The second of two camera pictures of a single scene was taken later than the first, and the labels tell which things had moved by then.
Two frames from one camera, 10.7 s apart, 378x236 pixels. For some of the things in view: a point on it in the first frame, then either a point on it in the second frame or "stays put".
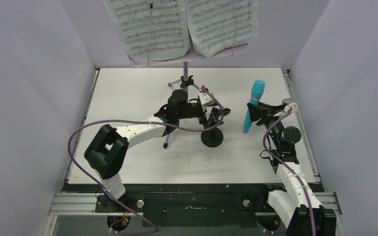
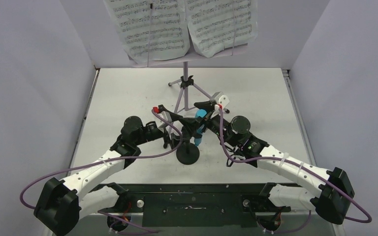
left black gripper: [206, 124] → [174, 140]
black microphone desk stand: [212, 137] → [187, 153]
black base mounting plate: [184, 204] stays put
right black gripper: [270, 108] → [209, 118]
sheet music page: [216, 24] stays put
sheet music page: [152, 29] stays put
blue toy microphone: [257, 90] → [201, 113]
